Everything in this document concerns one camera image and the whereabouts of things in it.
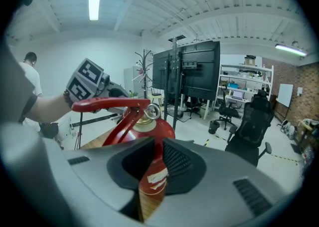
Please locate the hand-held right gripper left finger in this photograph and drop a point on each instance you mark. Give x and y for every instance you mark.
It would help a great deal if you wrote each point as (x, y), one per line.
(87, 171)

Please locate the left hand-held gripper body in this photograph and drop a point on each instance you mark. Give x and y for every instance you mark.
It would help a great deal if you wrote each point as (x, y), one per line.
(84, 81)

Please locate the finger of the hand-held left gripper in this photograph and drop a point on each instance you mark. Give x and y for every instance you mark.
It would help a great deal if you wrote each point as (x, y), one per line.
(118, 93)

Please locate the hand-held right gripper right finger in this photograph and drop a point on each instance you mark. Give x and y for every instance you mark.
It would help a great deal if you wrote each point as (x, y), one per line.
(224, 186)

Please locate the red fire extinguisher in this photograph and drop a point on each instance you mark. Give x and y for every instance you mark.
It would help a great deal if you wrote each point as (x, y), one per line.
(159, 128)

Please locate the person's left forearm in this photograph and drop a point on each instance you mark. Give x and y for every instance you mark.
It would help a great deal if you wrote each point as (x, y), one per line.
(47, 108)

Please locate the white cabinet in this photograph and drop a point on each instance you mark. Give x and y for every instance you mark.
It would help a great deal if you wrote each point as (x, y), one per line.
(130, 81)

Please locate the black coat rack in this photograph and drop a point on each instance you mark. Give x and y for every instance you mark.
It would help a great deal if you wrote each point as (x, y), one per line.
(144, 71)

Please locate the pale wooden stool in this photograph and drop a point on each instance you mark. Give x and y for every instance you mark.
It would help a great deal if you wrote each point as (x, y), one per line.
(156, 98)

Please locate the black high-back office chair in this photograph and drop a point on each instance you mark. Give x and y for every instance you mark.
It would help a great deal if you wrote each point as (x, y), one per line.
(251, 133)

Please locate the black trash bin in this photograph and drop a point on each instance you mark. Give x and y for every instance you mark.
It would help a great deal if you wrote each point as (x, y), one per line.
(214, 127)

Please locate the black display stand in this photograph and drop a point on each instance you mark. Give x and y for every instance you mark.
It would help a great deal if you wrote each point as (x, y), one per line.
(176, 111)

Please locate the person's black shirt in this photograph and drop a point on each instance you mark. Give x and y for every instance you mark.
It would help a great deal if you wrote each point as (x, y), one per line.
(12, 83)

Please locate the white desk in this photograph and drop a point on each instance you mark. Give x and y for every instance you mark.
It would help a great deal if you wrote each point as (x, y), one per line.
(211, 106)

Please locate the open laptop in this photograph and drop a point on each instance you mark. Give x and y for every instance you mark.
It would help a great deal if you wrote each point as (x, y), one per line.
(237, 95)

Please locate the whiteboard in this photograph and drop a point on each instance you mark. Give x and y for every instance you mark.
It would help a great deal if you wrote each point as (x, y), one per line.
(285, 95)

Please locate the white shelf rack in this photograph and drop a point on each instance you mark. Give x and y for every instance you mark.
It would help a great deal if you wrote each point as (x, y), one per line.
(246, 76)

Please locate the cardboard box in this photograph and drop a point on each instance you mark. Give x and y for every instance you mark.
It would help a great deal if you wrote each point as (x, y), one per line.
(250, 61)

